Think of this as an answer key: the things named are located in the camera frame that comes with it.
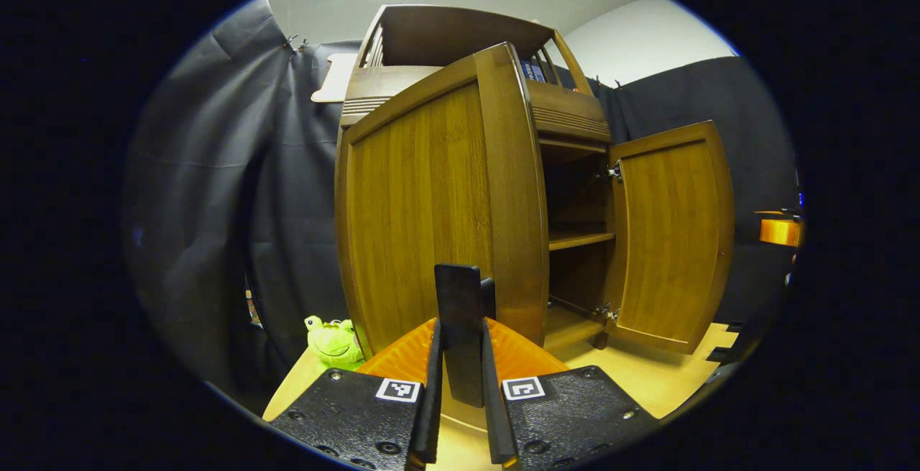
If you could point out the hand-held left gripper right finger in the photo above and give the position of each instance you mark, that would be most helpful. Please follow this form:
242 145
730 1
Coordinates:
496 421

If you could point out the wooden shoe cabinet door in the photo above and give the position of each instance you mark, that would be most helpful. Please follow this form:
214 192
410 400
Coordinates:
672 234
417 212

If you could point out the wooden double-door shoe cabinet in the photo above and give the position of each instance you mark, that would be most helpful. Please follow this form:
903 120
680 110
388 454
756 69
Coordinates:
568 108

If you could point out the blue book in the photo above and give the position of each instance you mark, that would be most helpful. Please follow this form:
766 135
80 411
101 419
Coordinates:
532 70

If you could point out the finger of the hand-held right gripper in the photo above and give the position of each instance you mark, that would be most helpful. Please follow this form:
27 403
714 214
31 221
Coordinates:
780 232

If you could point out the green frog plush toy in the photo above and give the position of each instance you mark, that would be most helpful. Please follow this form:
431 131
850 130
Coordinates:
334 341

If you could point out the wooden inner shelf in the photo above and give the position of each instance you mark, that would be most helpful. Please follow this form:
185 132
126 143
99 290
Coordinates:
578 239

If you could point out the metal door hinge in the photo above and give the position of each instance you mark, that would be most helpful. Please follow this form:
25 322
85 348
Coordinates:
614 171
607 311

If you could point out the black backdrop cloth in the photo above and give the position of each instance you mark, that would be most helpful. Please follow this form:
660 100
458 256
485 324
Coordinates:
215 190

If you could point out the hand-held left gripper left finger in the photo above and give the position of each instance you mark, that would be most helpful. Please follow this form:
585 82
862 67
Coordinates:
431 413

